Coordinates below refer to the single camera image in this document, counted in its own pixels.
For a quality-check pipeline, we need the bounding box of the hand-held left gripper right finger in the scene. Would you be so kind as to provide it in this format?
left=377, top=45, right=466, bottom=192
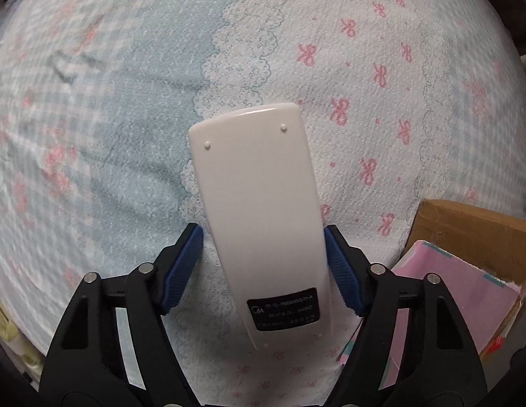
left=323, top=224, right=488, bottom=407

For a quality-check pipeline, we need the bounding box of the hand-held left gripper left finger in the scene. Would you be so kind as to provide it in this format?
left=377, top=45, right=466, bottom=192
left=39, top=222, right=204, bottom=407

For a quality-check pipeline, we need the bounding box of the white remote control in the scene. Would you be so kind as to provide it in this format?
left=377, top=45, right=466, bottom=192
left=187, top=102, right=335, bottom=352

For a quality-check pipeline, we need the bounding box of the pink patterned cardboard box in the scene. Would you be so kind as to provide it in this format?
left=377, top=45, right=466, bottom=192
left=339, top=199, right=526, bottom=367

